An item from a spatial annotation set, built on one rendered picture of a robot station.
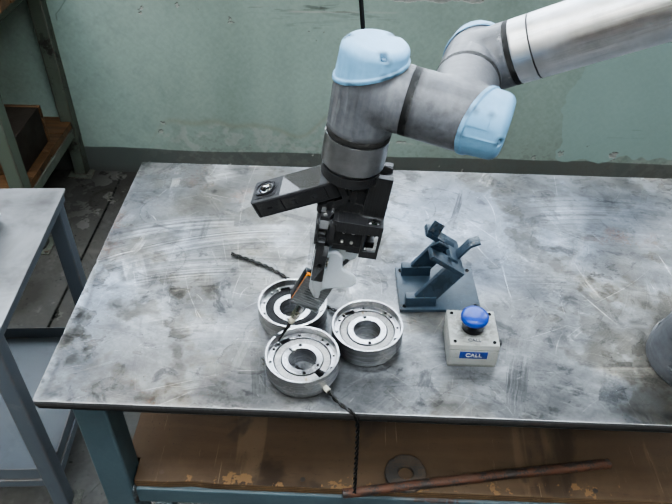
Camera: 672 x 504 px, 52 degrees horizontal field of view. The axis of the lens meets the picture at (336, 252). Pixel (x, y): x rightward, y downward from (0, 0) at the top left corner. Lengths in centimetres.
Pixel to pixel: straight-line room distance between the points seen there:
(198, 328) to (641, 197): 88
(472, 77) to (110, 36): 203
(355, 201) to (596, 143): 208
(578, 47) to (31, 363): 153
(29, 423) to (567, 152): 212
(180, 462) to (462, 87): 79
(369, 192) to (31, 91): 219
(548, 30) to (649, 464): 79
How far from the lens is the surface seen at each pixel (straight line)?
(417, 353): 103
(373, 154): 77
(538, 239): 127
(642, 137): 288
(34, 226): 155
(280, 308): 106
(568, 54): 81
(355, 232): 83
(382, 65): 71
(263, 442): 123
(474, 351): 100
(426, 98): 72
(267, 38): 253
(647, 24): 80
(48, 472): 166
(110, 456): 116
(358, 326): 103
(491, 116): 72
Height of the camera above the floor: 157
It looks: 40 degrees down
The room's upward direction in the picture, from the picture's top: 1 degrees clockwise
